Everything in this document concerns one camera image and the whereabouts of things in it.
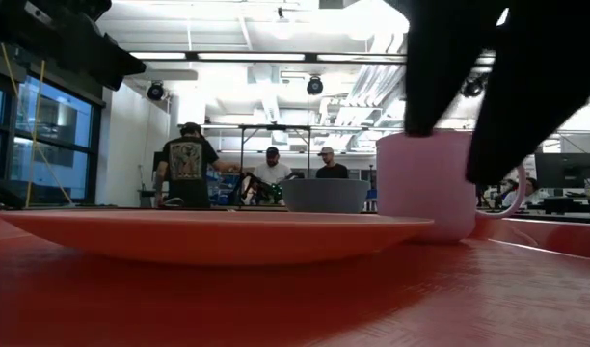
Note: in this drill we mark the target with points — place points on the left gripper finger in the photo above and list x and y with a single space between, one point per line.
112 67

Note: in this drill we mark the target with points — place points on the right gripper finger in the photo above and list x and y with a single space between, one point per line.
541 87
439 72

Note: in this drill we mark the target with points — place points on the lilac plastic mug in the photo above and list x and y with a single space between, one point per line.
420 193

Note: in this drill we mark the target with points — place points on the blue plastic bowl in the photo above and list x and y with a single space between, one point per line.
324 196

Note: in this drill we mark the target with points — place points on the pink plastic plate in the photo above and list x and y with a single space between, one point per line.
203 238

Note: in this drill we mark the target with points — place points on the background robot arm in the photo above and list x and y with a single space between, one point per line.
256 190

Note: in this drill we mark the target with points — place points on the red plastic tray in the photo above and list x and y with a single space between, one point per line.
276 308

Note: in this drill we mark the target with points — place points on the black ceiling spotlight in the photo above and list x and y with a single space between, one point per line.
314 86
473 88
155 91

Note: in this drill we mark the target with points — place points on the dark framed window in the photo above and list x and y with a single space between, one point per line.
59 120

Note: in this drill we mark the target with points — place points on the black computer monitor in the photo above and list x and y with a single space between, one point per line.
565 169

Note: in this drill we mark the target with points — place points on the person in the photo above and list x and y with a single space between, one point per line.
186 164
531 190
331 171
272 173

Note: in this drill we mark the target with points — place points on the linear ceiling light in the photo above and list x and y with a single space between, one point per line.
251 56

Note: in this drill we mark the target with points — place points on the black wall screen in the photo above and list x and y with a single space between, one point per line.
157 164

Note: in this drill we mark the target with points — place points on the black background frame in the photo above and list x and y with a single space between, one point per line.
276 127

